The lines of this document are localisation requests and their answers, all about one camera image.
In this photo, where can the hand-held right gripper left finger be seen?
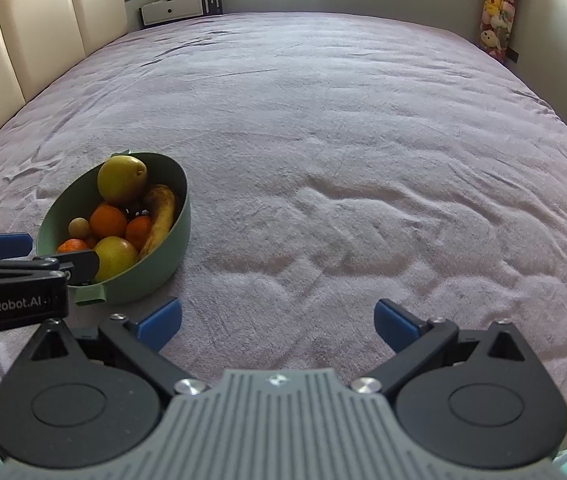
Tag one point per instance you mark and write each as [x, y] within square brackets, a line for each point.
[159, 324]

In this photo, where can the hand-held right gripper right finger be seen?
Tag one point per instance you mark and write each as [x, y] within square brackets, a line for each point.
[396, 326]

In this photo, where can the green apple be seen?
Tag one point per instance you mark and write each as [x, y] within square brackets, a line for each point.
[116, 257]

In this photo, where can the small brown longan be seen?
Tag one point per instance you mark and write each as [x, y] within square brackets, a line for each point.
[79, 227]

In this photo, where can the green colander bowl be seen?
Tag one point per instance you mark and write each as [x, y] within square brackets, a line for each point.
[163, 270]

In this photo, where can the overripe brown banana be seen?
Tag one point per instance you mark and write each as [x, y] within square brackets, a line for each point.
[161, 220]

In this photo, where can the large yellow apple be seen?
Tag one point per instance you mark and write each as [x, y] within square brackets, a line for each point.
[121, 178]

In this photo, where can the purple bed blanket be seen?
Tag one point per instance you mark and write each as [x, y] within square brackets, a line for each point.
[338, 135]

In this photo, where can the beige padded headboard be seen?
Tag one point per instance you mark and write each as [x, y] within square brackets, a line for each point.
[38, 30]

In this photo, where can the white bedside box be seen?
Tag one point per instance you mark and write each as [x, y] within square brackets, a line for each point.
[173, 10]

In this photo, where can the black white patterned panel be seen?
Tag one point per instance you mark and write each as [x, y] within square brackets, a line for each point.
[212, 2]

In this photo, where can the hanging bag of plush toys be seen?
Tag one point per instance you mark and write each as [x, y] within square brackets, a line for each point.
[498, 5]

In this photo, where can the small black wall fixture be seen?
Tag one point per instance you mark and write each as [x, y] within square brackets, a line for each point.
[513, 55]

